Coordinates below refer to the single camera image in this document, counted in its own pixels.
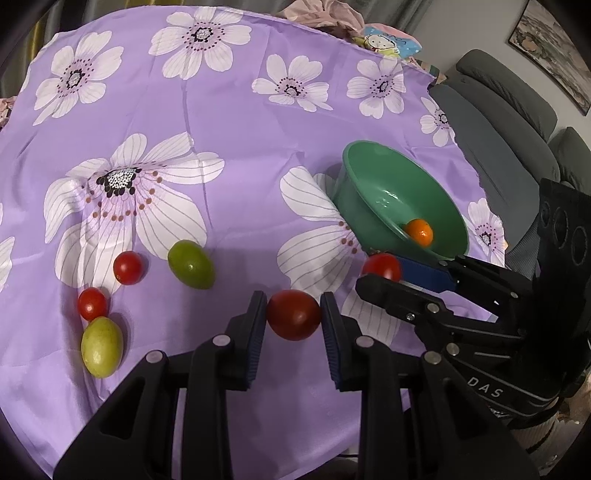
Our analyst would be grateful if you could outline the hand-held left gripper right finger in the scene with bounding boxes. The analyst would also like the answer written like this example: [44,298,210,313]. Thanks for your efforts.
[320,292,541,480]

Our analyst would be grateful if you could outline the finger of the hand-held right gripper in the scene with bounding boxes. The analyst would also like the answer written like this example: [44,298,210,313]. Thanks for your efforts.
[355,274,525,356]
[398,254,535,326]

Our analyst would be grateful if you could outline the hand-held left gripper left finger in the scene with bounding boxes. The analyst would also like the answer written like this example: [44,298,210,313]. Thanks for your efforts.
[53,291,269,480]

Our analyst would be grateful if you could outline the red cherry tomato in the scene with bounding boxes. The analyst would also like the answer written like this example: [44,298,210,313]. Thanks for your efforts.
[113,251,145,286]
[77,287,109,321]
[361,253,402,283]

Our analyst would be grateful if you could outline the large red tomato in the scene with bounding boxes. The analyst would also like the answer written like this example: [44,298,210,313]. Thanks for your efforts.
[266,290,321,341]

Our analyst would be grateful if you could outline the small orange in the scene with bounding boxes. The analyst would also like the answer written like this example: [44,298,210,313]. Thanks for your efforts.
[403,218,435,247]

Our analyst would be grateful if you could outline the green plastic bowl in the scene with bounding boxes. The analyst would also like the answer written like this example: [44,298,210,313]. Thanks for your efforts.
[330,141,469,268]

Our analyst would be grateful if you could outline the dark green oval fruit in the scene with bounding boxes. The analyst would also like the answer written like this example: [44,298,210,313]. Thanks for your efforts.
[167,240,216,290]

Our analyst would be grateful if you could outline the yellow green oval fruit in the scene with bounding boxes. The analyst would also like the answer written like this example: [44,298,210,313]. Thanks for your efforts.
[81,316,124,379]

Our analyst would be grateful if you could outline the grey sofa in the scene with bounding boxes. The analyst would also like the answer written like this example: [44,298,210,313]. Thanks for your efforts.
[429,48,591,278]

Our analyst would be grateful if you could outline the purple floral tablecloth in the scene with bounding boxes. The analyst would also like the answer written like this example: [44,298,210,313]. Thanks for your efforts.
[0,4,509,480]

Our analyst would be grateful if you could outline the cartoon print pillow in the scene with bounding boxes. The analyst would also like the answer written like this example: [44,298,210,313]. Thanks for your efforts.
[355,24,422,60]

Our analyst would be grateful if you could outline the pink crumpled cloth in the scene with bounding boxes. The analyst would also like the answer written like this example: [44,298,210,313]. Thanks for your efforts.
[0,95,19,130]
[283,0,365,38]

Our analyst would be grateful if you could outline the yellow patterned curtain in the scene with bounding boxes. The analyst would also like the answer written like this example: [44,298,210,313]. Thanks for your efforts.
[21,23,51,79]

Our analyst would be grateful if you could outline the framed wall picture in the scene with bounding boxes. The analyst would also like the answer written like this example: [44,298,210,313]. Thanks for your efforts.
[508,0,591,116]

